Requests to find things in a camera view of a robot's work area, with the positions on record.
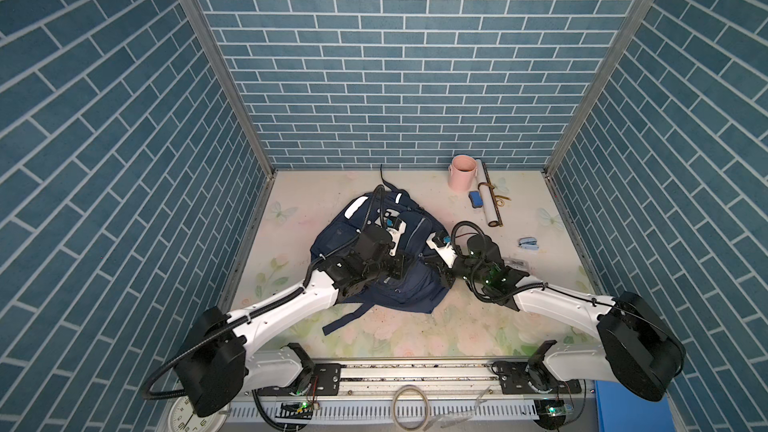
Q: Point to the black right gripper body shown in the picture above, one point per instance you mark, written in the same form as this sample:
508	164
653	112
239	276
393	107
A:
462	270

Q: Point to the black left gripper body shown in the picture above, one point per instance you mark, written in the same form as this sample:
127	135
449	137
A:
386	261

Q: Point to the navy blue student backpack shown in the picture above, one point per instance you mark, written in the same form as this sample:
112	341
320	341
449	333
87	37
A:
411	225

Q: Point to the clear plastic pencil box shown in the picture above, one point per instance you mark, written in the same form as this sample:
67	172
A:
517	264

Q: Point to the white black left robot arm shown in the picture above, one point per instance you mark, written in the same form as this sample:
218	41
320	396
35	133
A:
219	355

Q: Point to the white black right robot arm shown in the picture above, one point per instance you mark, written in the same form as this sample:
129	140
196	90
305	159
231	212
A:
635	347

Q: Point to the rolled white paper scroll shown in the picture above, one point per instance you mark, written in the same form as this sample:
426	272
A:
490	207

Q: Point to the blue whiteboard eraser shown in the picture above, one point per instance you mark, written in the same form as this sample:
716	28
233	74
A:
475	199

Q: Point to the pink metal bucket cup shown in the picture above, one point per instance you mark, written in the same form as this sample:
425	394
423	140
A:
462	173

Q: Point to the blue folder corner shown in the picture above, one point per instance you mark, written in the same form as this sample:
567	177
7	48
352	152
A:
620	410

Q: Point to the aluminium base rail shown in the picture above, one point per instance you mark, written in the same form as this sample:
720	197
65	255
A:
421	394

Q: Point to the white analog wall clock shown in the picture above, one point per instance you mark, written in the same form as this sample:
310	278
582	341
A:
182	418

